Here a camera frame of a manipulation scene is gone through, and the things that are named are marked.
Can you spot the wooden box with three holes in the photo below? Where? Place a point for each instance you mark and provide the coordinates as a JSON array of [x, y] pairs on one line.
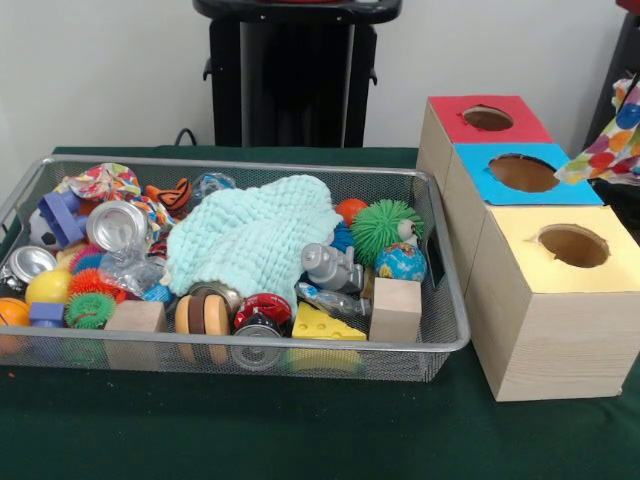
[[540, 340]]

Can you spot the dark green side table cloth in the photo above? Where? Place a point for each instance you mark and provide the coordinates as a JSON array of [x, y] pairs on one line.
[[628, 205]]

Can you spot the red ball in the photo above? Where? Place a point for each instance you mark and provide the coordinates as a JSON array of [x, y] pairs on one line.
[[351, 211]]

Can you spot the mint green muslin cloth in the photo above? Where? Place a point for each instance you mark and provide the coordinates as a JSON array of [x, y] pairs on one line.
[[250, 235]]

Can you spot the blue globe ball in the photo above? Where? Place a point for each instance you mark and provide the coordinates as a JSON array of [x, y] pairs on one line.
[[400, 263]]

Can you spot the green spiky ball with eyes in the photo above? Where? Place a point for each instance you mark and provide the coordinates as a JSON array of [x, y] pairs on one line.
[[385, 228]]

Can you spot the plain wooden block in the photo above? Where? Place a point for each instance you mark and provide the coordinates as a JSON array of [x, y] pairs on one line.
[[396, 310]]

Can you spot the dark green tablecloth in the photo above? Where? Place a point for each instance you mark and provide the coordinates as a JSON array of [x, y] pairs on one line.
[[300, 430]]

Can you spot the blue spiky ball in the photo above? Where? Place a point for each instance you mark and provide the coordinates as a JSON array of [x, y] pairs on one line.
[[343, 238]]

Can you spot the yellow cheese wedge toy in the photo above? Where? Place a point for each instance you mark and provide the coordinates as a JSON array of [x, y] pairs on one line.
[[325, 325]]

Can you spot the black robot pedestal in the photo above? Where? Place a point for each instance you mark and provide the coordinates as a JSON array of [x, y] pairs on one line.
[[290, 80]]

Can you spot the clear mesh bin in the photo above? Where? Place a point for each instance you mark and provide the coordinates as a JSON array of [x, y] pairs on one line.
[[445, 320]]

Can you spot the colourful polka dot cloth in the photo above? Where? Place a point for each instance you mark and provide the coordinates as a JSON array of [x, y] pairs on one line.
[[612, 150]]

